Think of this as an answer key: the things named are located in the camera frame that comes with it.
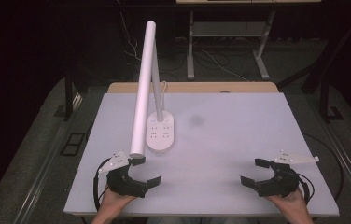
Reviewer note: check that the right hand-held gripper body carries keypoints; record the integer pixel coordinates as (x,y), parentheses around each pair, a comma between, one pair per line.
(284,183)

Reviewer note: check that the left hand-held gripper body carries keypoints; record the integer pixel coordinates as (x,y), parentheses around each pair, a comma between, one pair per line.
(123,183)

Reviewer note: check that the person's left hand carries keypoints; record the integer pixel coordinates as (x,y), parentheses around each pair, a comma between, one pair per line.
(114,202)

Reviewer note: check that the person's right hand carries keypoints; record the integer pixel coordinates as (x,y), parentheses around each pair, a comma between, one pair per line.
(292,205)

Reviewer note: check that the white table mat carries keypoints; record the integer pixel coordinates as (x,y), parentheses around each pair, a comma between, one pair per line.
(226,140)

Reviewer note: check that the white desk lamp with sockets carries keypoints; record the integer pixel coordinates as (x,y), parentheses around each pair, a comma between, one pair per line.
(142,93)

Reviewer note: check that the black stand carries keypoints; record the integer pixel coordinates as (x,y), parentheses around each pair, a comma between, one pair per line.
(324,102)
(68,99)

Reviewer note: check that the metal floor rail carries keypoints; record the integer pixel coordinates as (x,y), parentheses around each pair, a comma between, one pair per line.
(348,168)
(39,174)

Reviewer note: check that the grey metal desk frame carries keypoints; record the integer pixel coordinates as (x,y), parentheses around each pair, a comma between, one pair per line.
(190,62)

